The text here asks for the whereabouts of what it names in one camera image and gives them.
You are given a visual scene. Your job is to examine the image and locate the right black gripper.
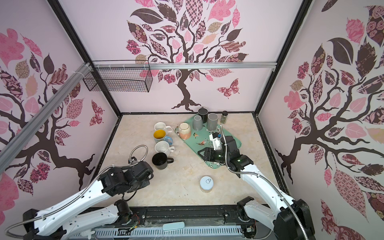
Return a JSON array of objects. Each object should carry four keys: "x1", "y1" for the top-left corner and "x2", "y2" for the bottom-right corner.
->
[{"x1": 197, "y1": 147, "x2": 230, "y2": 164}]

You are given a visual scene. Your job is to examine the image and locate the white slotted cable duct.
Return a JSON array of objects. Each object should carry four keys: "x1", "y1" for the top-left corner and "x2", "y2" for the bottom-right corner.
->
[{"x1": 95, "y1": 226, "x2": 243, "y2": 240}]

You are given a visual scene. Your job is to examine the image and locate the white ribbed-bottom mug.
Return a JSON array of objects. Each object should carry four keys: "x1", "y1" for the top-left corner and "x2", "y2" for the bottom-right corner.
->
[{"x1": 154, "y1": 122, "x2": 173, "y2": 133}]

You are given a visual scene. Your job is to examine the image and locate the dark grey mug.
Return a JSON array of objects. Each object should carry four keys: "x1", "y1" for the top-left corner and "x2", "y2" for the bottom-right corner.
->
[{"x1": 207, "y1": 113, "x2": 218, "y2": 131}]

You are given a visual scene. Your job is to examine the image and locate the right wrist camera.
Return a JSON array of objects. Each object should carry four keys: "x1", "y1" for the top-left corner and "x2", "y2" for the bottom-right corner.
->
[{"x1": 209, "y1": 133, "x2": 222, "y2": 151}]

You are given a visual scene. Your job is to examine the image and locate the metal cable conduit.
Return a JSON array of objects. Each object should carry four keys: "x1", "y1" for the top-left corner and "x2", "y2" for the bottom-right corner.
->
[
  {"x1": 4, "y1": 144, "x2": 149, "y2": 239},
  {"x1": 219, "y1": 124, "x2": 310, "y2": 240}
]

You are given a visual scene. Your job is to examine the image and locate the light grey mug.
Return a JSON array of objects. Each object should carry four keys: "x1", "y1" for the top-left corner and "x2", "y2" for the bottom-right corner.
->
[{"x1": 193, "y1": 115, "x2": 204, "y2": 132}]

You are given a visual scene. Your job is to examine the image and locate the black wire basket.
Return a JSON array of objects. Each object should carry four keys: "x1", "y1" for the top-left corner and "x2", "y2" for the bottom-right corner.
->
[{"x1": 83, "y1": 60, "x2": 154, "y2": 93}]

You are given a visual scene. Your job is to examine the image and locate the back aluminium rail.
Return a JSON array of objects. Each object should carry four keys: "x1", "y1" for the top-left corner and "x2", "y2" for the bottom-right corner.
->
[{"x1": 94, "y1": 62, "x2": 277, "y2": 70}]

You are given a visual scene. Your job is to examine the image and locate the left aluminium rail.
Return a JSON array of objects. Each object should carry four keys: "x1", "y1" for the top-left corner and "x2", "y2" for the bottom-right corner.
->
[{"x1": 1, "y1": 63, "x2": 91, "y2": 173}]

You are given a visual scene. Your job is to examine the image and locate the spice jar black lid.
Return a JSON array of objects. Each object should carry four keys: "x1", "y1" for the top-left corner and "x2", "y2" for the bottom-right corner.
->
[{"x1": 220, "y1": 111, "x2": 229, "y2": 124}]

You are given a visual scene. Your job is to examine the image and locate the aluminium rail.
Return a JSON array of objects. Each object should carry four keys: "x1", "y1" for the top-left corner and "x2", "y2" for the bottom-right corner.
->
[
  {"x1": 94, "y1": 62, "x2": 277, "y2": 70},
  {"x1": 1, "y1": 63, "x2": 91, "y2": 173}
]

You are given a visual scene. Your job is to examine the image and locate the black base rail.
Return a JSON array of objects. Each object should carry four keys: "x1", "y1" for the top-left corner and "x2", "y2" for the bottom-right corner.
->
[{"x1": 92, "y1": 203, "x2": 280, "y2": 240}]

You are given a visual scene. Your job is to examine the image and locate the black white mug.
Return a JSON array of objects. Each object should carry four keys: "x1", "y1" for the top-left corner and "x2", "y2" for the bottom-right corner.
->
[{"x1": 152, "y1": 153, "x2": 174, "y2": 170}]

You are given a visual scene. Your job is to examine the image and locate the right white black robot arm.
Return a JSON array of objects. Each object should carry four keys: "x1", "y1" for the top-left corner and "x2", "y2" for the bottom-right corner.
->
[{"x1": 198, "y1": 133, "x2": 315, "y2": 240}]

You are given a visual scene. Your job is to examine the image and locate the blue iridescent mug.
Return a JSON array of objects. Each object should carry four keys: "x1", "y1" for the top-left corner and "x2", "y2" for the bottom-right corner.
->
[{"x1": 153, "y1": 130, "x2": 173, "y2": 146}]

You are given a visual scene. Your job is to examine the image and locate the right metal cable conduit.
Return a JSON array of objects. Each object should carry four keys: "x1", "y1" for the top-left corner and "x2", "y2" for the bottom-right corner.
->
[{"x1": 219, "y1": 124, "x2": 310, "y2": 240}]

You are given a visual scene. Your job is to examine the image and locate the cream speckled mug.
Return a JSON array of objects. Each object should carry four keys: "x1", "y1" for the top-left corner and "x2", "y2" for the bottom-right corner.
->
[{"x1": 155, "y1": 141, "x2": 176, "y2": 157}]

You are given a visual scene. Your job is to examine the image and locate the orange cream scalloped mug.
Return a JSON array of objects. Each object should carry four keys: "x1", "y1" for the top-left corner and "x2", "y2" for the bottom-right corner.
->
[{"x1": 176, "y1": 123, "x2": 192, "y2": 140}]

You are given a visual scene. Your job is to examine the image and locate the light blue eraser block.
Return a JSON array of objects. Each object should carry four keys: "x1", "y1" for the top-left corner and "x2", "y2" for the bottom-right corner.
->
[{"x1": 162, "y1": 222, "x2": 185, "y2": 232}]

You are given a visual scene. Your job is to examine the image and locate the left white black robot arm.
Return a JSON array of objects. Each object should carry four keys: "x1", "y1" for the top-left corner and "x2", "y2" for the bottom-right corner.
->
[{"x1": 22, "y1": 162, "x2": 154, "y2": 240}]

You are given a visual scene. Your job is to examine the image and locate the left metal cable conduit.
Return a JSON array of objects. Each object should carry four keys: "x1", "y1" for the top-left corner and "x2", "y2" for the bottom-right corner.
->
[{"x1": 4, "y1": 144, "x2": 149, "y2": 239}]

